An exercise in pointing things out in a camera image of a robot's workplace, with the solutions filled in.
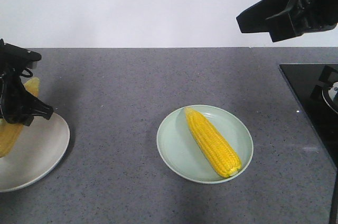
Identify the black glass gas stove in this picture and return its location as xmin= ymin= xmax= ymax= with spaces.
xmin=279 ymin=63 xmax=338 ymax=168

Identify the yellow corn cob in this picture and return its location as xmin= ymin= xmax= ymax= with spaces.
xmin=0 ymin=77 xmax=40 ymax=157
xmin=184 ymin=107 xmax=242 ymax=178

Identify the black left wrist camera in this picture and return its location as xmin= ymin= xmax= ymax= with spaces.
xmin=1 ymin=39 xmax=42 ymax=70

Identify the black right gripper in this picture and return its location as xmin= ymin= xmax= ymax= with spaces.
xmin=236 ymin=0 xmax=337 ymax=42

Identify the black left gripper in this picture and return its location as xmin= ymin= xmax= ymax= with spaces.
xmin=1 ymin=65 xmax=53 ymax=126

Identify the black stove burner grate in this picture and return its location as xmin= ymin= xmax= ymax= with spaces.
xmin=310 ymin=65 xmax=337 ymax=114

